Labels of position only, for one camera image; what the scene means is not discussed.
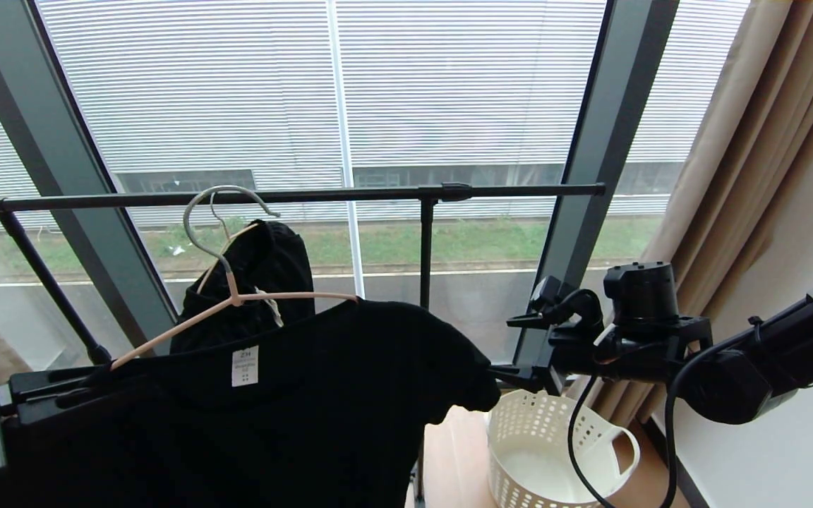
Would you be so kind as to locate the black clothes rack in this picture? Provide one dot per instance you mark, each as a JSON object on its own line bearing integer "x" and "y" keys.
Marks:
{"x": 378, "y": 193}

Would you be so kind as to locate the window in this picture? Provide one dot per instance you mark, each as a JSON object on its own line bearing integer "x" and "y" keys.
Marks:
{"x": 202, "y": 85}

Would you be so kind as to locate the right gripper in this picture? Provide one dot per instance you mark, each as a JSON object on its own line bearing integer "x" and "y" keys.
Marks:
{"x": 618, "y": 360}

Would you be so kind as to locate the pink clothes hanger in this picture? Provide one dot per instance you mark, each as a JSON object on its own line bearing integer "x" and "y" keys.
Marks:
{"x": 226, "y": 240}
{"x": 233, "y": 293}

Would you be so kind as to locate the black shorts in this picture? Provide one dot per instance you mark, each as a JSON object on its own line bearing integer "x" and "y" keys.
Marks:
{"x": 272, "y": 268}

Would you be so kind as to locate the white laundry basket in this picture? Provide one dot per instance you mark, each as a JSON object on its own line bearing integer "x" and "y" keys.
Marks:
{"x": 519, "y": 430}

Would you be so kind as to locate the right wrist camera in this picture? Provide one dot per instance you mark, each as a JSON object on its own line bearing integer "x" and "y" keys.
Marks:
{"x": 562, "y": 303}

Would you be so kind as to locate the black garment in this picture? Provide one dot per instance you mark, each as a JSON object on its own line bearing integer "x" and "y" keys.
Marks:
{"x": 308, "y": 423}

